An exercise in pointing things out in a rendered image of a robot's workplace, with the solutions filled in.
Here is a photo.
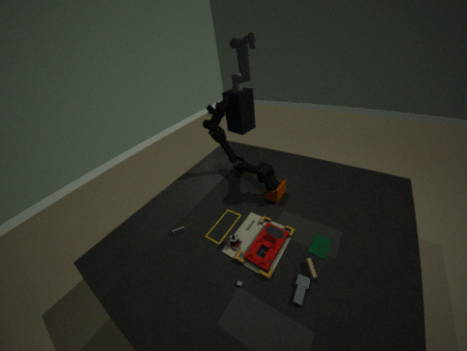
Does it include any dark green square tile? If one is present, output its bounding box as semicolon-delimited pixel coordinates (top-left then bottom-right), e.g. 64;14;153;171
307;234;332;259

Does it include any tan flat bar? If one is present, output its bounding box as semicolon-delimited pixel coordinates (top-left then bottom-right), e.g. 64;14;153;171
306;258;318;280

